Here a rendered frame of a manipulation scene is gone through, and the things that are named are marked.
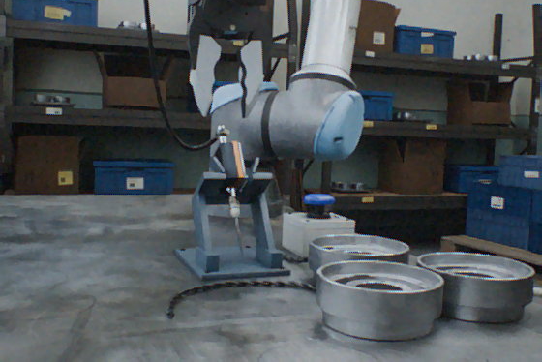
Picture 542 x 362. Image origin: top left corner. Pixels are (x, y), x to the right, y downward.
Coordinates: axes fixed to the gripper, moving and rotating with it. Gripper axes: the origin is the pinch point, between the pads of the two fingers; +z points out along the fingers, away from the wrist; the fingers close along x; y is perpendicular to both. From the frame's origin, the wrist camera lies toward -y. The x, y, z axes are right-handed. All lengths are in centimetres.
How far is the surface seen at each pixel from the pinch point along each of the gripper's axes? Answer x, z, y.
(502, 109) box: -329, -16, 319
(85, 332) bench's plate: 17.4, 18.2, -21.6
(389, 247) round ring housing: -15.6, 14.9, -11.6
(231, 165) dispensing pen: 0.1, 6.8, -2.7
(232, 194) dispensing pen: 0.0, 9.9, -3.1
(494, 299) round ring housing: -15.3, 15.8, -28.7
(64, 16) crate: 4, -57, 331
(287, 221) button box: -9.9, 14.4, 3.7
